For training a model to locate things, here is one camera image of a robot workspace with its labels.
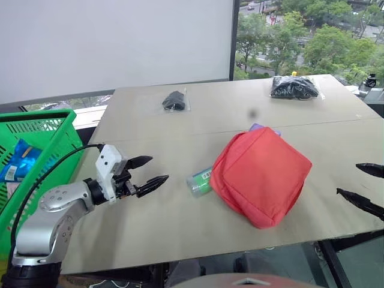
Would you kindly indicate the purple flat packet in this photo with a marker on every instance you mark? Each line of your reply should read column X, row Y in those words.
column 255, row 126

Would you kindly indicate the white roller blind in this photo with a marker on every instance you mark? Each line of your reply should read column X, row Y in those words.
column 114, row 42

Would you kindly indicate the clear tube with green label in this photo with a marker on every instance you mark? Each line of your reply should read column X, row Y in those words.
column 198, row 183

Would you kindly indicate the black device on side desk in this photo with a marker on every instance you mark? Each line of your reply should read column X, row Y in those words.
column 371, row 80

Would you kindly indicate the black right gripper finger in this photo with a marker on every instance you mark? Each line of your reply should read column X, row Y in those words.
column 364, row 204
column 373, row 169

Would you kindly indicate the dark side desk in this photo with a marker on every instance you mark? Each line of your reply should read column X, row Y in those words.
column 373, row 100

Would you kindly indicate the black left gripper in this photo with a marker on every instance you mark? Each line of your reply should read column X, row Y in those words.
column 123, row 181

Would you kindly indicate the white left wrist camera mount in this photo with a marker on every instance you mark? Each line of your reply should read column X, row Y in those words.
column 106, row 162

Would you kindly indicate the black window frame post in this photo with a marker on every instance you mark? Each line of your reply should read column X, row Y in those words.
column 234, row 39

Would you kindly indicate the green plastic shopping basket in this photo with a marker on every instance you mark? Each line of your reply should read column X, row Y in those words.
column 60, row 141

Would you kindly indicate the red fabric pouch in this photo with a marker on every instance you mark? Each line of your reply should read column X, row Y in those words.
column 261, row 177

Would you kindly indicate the black table leg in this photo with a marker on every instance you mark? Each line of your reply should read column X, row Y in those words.
column 334, row 261

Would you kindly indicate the small bagged black item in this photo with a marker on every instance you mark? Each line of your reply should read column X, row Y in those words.
column 174, row 100

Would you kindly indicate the blue snack bag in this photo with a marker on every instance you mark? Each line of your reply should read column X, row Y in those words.
column 21, row 159

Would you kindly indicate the large black cables bag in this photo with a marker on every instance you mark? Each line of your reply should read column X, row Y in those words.
column 291, row 87

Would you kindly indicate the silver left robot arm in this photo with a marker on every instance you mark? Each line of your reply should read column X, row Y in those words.
column 36, row 228

